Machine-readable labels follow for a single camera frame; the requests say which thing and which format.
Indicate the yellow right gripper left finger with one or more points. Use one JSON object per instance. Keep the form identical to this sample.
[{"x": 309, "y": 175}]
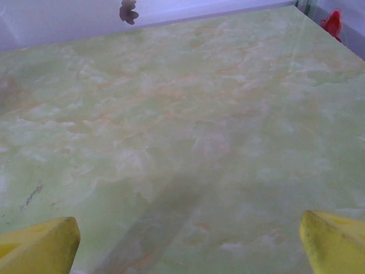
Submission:
[{"x": 40, "y": 248}]

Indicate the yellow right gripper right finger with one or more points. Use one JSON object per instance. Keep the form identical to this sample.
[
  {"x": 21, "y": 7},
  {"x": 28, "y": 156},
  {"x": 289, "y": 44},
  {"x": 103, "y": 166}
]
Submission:
[{"x": 336, "y": 248}]

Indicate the aluminium frame post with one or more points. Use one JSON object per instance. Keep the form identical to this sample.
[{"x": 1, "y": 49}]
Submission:
[{"x": 302, "y": 4}]

